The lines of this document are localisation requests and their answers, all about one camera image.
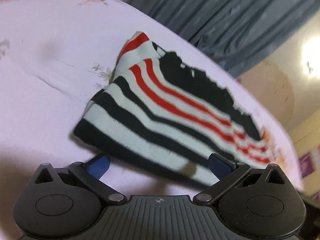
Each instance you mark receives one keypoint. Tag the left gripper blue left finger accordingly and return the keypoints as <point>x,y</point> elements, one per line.
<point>95,167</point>

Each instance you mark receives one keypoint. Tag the cream wardrobe with stickers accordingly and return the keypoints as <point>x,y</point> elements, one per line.
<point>305,138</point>

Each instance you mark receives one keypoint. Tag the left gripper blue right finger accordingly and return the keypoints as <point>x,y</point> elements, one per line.
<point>225,169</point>

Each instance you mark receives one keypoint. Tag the striped knit children sweater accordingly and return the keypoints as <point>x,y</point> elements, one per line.
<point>167,118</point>

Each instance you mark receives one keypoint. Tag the cream arched headboard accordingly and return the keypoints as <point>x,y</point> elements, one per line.
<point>272,88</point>

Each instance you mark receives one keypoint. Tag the bright wall lamp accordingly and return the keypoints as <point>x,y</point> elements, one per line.
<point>310,57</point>

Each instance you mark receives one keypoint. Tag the pink floral bed sheet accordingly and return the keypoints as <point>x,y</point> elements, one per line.
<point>55,55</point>

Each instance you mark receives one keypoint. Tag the blue grey curtain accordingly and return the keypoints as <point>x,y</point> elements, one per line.
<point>236,34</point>

